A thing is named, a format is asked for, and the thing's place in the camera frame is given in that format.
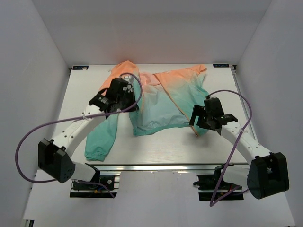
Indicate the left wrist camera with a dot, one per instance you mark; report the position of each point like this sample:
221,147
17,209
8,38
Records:
118,87

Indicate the right blue corner label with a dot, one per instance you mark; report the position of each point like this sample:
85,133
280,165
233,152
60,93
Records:
220,65

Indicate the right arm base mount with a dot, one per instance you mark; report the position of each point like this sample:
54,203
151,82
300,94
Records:
206,185

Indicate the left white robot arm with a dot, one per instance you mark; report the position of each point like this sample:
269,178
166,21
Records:
54,155

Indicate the white front panel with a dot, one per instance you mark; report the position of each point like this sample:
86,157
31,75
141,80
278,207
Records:
159,199

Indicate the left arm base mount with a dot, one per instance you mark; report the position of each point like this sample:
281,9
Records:
106,189

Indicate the orange and teal jacket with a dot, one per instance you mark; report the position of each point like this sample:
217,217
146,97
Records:
167,102

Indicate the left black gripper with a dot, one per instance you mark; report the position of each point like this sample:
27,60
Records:
130,93

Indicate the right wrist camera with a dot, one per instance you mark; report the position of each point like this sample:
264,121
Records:
213,107

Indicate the blue corner label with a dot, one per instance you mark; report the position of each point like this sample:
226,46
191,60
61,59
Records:
220,65
81,67

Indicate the left blue corner label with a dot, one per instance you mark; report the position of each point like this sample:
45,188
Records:
81,67

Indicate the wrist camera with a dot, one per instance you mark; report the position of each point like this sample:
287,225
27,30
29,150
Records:
118,87
213,107

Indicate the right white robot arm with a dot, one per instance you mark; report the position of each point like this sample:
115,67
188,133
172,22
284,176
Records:
267,173

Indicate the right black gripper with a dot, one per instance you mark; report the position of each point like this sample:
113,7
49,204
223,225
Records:
199,110

